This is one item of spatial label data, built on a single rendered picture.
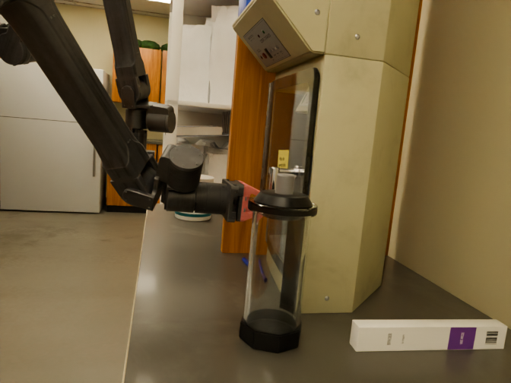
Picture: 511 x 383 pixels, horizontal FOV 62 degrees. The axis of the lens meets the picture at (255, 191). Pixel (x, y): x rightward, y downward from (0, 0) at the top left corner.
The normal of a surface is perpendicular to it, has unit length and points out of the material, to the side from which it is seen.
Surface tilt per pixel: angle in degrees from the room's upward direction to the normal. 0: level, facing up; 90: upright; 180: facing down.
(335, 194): 90
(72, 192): 90
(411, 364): 0
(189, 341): 0
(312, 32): 90
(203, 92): 97
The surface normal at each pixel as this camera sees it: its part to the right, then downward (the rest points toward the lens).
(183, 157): 0.23, -0.67
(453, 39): -0.97, -0.05
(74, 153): 0.22, 0.17
